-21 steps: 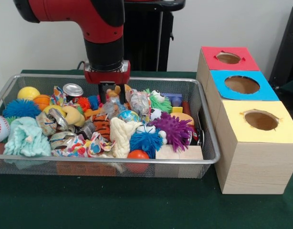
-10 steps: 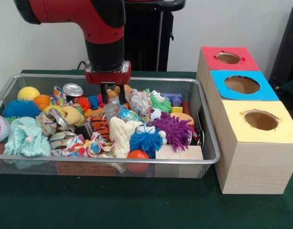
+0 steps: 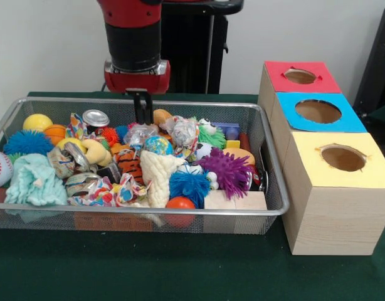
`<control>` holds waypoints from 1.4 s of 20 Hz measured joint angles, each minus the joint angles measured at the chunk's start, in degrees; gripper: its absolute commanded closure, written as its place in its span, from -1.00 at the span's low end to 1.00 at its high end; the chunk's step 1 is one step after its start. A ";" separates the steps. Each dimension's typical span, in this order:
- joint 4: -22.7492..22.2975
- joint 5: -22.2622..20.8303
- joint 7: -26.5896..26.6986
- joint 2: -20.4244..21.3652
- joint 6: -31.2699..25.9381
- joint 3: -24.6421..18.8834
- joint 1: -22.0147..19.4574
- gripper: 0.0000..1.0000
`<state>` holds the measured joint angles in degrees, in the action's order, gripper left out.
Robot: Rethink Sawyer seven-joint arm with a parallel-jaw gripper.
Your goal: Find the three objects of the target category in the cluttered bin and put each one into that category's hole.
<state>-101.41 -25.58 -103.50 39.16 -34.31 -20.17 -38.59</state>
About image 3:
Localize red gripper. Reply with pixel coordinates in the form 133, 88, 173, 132
103, 61, 171, 125

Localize shallow mesh bin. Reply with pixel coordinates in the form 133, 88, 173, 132
0, 96, 290, 235

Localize wooden box with three holes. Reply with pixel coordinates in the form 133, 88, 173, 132
257, 60, 385, 256

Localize globe print ball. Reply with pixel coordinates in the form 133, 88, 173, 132
144, 135, 174, 157

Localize black soda can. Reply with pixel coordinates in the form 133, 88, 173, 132
82, 109, 110, 134

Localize green spiky ball with eyes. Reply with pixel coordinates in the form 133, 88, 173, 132
197, 118, 228, 150

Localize small soccer ball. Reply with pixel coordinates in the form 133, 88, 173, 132
195, 142, 214, 161

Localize blue spiky ball with eyes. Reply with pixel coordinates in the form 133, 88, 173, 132
169, 164, 219, 209

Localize smooth orange ball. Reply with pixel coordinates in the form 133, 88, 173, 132
165, 196, 197, 229

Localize purple spiky ball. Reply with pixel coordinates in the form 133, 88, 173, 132
197, 147, 255, 200

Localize yellow ball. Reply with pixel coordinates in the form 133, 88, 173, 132
22, 113, 54, 132

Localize mint green cloth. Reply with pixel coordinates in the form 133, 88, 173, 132
4, 153, 68, 207

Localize dark green table cloth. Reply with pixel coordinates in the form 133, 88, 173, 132
0, 90, 385, 301

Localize black upright stand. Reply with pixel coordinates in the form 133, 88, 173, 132
352, 4, 385, 110

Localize green covered side table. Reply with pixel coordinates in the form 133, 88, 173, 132
363, 100, 385, 132

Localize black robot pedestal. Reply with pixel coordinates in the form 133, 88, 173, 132
159, 0, 245, 94

